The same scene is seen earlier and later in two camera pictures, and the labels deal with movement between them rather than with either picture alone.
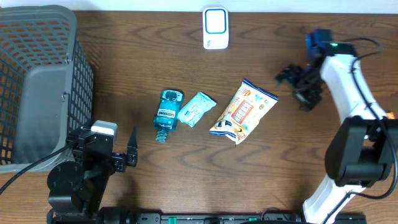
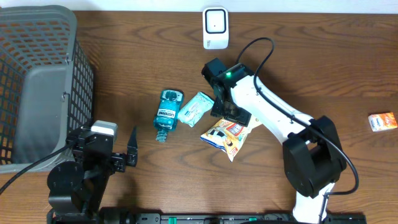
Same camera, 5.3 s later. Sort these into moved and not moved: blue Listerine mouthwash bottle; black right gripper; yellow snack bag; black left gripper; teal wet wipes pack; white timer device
Moved: yellow snack bag; black right gripper
Not moved: blue Listerine mouthwash bottle; black left gripper; teal wet wipes pack; white timer device
